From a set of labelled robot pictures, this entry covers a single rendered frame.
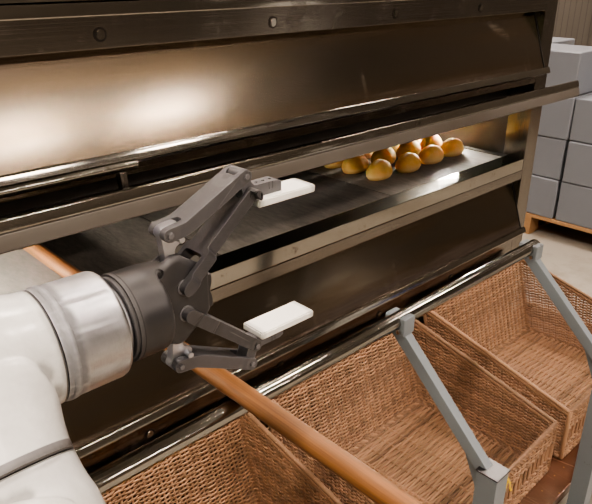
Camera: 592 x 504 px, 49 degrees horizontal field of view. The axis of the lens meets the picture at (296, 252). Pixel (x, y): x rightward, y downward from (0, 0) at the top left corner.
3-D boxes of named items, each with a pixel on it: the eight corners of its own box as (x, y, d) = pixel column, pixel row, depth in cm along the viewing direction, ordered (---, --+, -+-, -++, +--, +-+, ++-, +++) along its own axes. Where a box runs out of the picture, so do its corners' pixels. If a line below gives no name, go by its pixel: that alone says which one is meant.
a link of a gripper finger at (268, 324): (262, 333, 63) (262, 340, 63) (313, 310, 67) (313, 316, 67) (242, 322, 65) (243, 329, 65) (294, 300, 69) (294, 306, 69)
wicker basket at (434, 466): (259, 484, 160) (257, 391, 149) (399, 389, 196) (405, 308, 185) (423, 612, 128) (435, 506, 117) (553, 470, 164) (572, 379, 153)
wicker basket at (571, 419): (410, 383, 199) (417, 303, 188) (506, 320, 234) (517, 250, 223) (562, 464, 166) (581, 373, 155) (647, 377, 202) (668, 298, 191)
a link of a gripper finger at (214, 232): (166, 285, 57) (156, 277, 56) (238, 185, 60) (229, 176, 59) (192, 300, 55) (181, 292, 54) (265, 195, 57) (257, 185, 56)
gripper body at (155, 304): (82, 258, 53) (178, 230, 59) (95, 348, 56) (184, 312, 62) (129, 289, 48) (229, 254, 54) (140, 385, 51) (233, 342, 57)
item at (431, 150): (244, 145, 225) (243, 130, 223) (338, 124, 256) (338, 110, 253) (379, 184, 185) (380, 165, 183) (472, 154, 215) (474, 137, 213)
